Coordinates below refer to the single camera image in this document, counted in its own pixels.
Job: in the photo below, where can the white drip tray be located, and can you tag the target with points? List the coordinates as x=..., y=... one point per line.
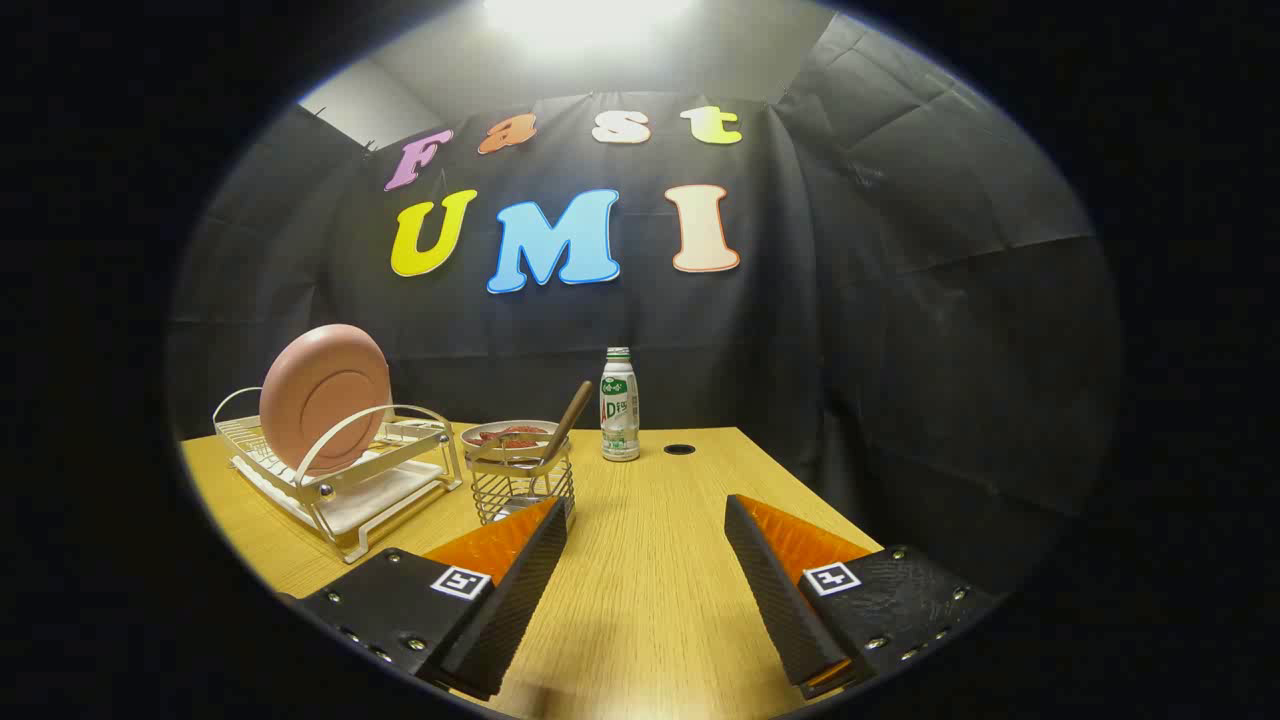
x=380, y=495

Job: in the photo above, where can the brown steak piece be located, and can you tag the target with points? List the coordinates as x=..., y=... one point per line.
x=488, y=438
x=525, y=437

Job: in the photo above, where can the white green drink bottle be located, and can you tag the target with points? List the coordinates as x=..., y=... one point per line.
x=619, y=410

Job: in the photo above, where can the pink plate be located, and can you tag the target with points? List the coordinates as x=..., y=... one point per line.
x=320, y=390

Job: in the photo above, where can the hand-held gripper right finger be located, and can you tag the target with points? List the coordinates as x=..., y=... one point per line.
x=775, y=590

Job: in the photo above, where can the brown wooden spoon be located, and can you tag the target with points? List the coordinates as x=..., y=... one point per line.
x=572, y=410

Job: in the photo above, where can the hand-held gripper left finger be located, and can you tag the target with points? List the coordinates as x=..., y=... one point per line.
x=520, y=600

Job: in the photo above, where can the black backdrop cloth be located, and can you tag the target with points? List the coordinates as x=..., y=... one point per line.
x=800, y=350

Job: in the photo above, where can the beige plate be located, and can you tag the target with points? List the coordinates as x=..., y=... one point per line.
x=485, y=452

